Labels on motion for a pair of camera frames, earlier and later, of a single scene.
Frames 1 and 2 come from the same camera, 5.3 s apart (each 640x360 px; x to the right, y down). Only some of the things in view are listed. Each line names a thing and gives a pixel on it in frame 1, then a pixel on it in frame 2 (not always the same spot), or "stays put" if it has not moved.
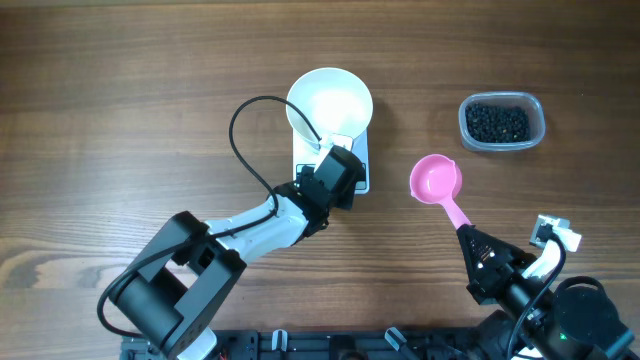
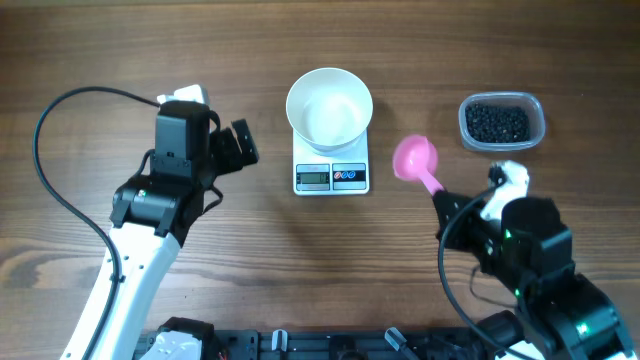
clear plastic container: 501,120 stays put
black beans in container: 497,123 stays put
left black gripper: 345,201 to 227,140
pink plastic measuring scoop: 437,180 to 415,158
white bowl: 335,101 stays put
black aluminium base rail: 339,344 stays put
